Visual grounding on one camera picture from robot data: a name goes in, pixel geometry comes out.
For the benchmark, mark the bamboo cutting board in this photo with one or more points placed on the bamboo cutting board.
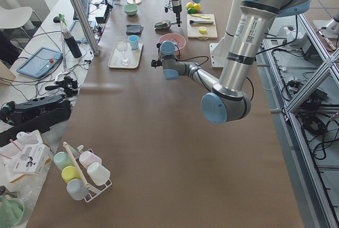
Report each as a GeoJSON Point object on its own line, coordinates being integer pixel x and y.
{"type": "Point", "coordinates": [193, 30]}

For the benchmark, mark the grey folded cloth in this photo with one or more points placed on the grey folded cloth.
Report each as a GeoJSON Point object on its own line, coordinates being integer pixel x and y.
{"type": "Point", "coordinates": [134, 29]}

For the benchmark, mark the steel ice scoop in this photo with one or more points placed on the steel ice scoop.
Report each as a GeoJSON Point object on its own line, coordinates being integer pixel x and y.
{"type": "Point", "coordinates": [164, 25]}

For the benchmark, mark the light blue cup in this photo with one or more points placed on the light blue cup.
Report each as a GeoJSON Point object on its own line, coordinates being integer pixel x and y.
{"type": "Point", "coordinates": [134, 42]}

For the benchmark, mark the half lemon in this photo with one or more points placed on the half lemon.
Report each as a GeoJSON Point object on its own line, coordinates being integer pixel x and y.
{"type": "Point", "coordinates": [202, 29]}

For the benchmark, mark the yellow lemon upper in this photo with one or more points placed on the yellow lemon upper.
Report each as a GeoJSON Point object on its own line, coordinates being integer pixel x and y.
{"type": "Point", "coordinates": [189, 5]}

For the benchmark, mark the light green bowl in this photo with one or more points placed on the light green bowl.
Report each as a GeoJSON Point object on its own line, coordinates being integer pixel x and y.
{"type": "Point", "coordinates": [130, 9]}

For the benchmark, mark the cream serving tray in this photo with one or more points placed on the cream serving tray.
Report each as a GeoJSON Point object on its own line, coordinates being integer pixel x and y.
{"type": "Point", "coordinates": [134, 55]}

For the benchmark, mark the blue teach pendant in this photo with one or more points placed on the blue teach pendant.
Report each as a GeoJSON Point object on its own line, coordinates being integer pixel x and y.
{"type": "Point", "coordinates": [40, 63]}

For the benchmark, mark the yellow plastic knife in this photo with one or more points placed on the yellow plastic knife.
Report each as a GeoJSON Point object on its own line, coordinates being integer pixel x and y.
{"type": "Point", "coordinates": [200, 16]}

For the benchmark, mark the yellow lemon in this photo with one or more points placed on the yellow lemon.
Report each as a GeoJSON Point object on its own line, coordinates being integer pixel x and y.
{"type": "Point", "coordinates": [197, 7]}
{"type": "Point", "coordinates": [189, 5]}

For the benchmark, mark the black water bottle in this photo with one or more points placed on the black water bottle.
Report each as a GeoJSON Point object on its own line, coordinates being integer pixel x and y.
{"type": "Point", "coordinates": [71, 43]}

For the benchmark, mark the yellow lemon lower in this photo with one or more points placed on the yellow lemon lower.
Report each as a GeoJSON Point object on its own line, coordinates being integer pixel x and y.
{"type": "Point", "coordinates": [197, 7]}

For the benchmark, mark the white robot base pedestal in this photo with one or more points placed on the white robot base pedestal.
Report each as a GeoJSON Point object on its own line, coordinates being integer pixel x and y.
{"type": "Point", "coordinates": [219, 51]}

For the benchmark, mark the steel muddler black tip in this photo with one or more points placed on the steel muddler black tip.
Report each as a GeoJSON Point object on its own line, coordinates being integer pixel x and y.
{"type": "Point", "coordinates": [196, 22]}

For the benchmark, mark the clear wine glass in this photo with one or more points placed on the clear wine glass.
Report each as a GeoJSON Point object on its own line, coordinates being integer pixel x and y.
{"type": "Point", "coordinates": [122, 49]}

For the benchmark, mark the pink bowl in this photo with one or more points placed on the pink bowl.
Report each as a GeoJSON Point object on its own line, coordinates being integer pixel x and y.
{"type": "Point", "coordinates": [172, 35]}

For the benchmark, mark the white cup rack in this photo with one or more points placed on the white cup rack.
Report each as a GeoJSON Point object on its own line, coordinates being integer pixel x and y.
{"type": "Point", "coordinates": [83, 172]}

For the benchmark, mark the clear ice cubes pile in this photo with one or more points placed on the clear ice cubes pile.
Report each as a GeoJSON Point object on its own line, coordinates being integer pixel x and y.
{"type": "Point", "coordinates": [177, 42]}

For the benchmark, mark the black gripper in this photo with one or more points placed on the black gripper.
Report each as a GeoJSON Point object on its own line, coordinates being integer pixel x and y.
{"type": "Point", "coordinates": [154, 63]}
{"type": "Point", "coordinates": [177, 12]}

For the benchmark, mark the green lime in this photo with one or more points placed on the green lime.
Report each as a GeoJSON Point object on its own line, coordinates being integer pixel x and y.
{"type": "Point", "coordinates": [191, 11]}

